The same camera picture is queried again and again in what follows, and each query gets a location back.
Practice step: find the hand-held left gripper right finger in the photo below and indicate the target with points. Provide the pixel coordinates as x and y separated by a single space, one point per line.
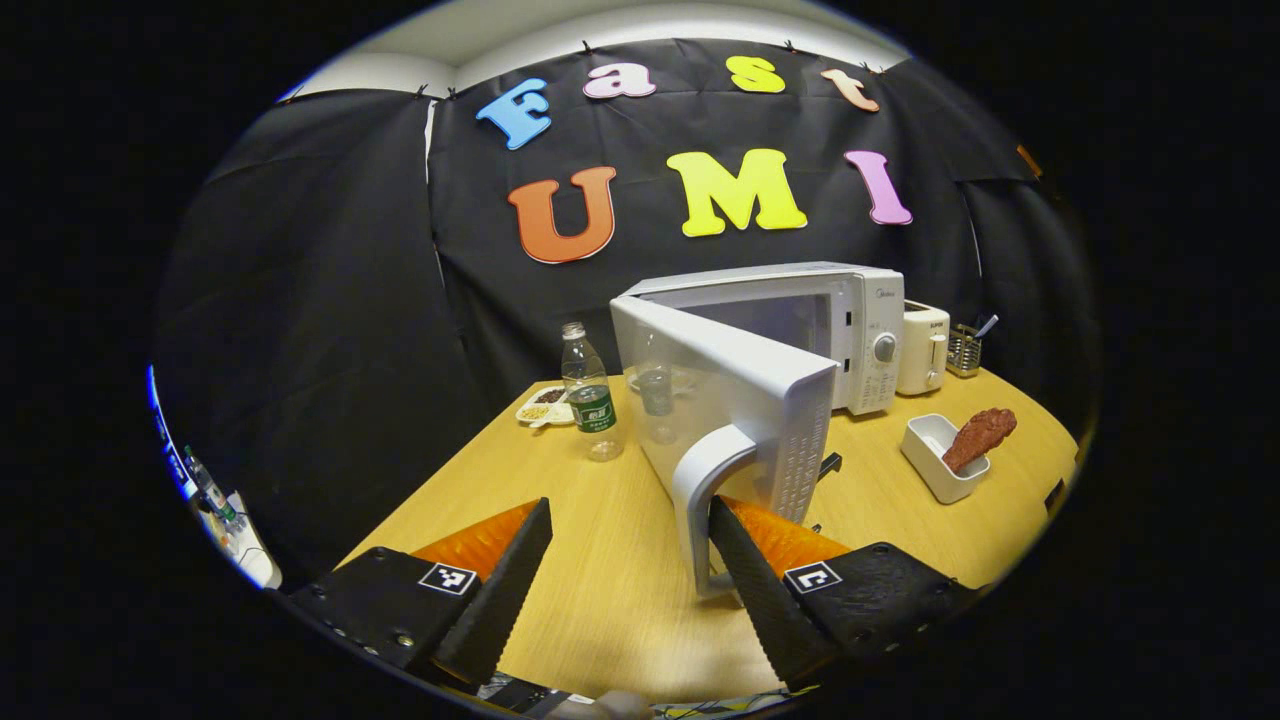
765 600

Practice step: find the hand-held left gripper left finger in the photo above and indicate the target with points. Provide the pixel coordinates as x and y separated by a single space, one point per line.
500 600

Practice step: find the white microwave oven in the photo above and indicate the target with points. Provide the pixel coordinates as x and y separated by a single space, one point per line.
740 380

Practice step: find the brown chicken drumstick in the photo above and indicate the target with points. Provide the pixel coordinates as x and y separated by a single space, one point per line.
980 432

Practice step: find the white divided snack plate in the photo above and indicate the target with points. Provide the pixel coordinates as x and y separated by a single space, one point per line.
545 405

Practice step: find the clear plastic water bottle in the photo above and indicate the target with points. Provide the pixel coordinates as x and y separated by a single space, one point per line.
595 410

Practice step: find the white rectangular dish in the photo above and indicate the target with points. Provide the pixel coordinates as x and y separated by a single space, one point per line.
930 450

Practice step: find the white toaster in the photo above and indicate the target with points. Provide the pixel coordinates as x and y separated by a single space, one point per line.
920 350

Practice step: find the silver utensil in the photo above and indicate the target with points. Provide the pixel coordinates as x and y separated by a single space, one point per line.
988 324

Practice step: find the row of black cloth clips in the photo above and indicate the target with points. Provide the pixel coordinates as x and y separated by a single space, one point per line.
586 46

